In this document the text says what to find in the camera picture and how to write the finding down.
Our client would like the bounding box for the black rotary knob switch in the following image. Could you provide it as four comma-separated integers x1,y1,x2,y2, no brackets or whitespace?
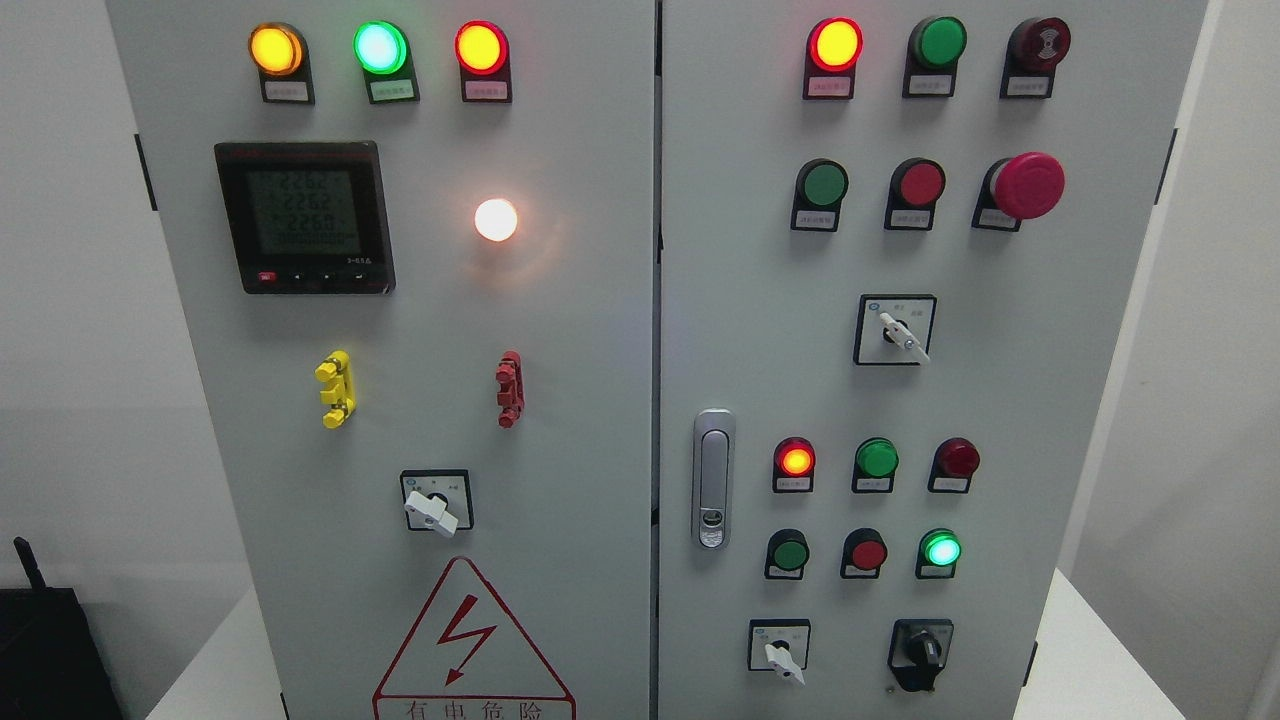
887,618,954,692

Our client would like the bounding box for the red terminal connector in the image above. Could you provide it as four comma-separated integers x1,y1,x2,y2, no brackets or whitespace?
495,350,525,429

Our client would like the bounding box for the red lit indicator middle left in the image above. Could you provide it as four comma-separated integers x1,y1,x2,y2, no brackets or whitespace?
772,436,817,495

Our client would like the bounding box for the white lit indicator light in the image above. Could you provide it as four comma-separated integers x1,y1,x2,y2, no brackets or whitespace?
474,199,518,243

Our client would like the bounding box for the green push button lower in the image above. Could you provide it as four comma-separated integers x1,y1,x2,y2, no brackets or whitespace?
763,528,812,582

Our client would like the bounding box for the green push button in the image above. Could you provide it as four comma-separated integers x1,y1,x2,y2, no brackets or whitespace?
790,158,849,233
763,528,812,582

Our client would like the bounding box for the green push button upper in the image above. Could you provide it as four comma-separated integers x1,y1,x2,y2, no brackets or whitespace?
790,158,849,233

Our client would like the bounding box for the green indicator middle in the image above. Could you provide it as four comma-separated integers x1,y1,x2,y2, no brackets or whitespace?
851,437,900,495

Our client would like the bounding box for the grey left cabinet door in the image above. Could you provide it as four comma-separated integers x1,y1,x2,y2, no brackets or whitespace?
108,1,655,719

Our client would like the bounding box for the grey cabinet door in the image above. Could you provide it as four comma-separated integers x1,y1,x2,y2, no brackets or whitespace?
108,1,655,719
654,1,1207,719

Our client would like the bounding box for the grey right cabinet door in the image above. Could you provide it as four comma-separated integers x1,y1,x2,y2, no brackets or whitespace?
654,1,1207,719

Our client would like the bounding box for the red push button lower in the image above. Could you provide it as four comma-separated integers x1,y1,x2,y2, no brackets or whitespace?
840,527,888,579

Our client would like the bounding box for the red push button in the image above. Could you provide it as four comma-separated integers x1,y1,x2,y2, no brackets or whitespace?
840,527,888,579
883,158,946,231

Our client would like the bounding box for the yellow terminal connector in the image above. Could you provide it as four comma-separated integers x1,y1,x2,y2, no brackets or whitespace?
314,348,357,430

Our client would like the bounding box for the red push button upper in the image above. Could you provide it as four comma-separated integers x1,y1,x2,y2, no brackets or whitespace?
883,158,946,231

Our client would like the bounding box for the red indicator middle right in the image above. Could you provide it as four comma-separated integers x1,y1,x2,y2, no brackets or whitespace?
928,437,980,495

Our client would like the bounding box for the red electrical warning sticker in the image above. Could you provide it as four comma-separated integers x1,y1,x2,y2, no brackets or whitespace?
372,557,577,719

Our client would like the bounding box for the red lit indicator light left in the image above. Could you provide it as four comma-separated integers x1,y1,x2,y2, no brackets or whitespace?
454,19,513,104

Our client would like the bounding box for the green indicator lower right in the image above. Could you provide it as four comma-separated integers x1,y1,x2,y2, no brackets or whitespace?
915,527,963,580

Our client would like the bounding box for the black digital power meter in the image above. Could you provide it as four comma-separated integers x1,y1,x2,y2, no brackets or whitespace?
214,141,396,295

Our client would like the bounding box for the red lit indicator top right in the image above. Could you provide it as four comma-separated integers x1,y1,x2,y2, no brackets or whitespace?
803,15,864,102

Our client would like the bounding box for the green lit indicator light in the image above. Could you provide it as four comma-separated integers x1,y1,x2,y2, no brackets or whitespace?
352,20,420,105

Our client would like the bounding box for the red emergency stop button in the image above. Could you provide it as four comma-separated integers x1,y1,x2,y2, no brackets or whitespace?
972,152,1066,232

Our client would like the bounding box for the green indicator top right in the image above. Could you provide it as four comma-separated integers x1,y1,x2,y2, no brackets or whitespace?
902,15,968,99

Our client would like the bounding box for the yellow indicator light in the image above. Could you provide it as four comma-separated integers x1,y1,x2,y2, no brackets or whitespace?
248,22,315,105

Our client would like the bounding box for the red black buzzer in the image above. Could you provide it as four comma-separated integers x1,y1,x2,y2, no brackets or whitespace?
1000,17,1071,100

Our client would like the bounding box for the black device with antenna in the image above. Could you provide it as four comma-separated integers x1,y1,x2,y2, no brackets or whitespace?
1,537,123,719

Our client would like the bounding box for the silver door latch handle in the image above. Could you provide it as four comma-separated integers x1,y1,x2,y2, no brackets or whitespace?
691,407,736,550

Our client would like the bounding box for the white selector switch left door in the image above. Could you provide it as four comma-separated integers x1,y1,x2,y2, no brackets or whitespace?
399,469,474,538

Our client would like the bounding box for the white selector switch upper right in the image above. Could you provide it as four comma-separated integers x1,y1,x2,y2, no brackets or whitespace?
852,293,938,366

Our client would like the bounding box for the white selector switch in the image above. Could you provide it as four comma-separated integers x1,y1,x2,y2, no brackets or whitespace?
852,293,938,366
748,618,812,687

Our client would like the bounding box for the white selector switch lower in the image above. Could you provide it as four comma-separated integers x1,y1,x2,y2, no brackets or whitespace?
748,618,812,687

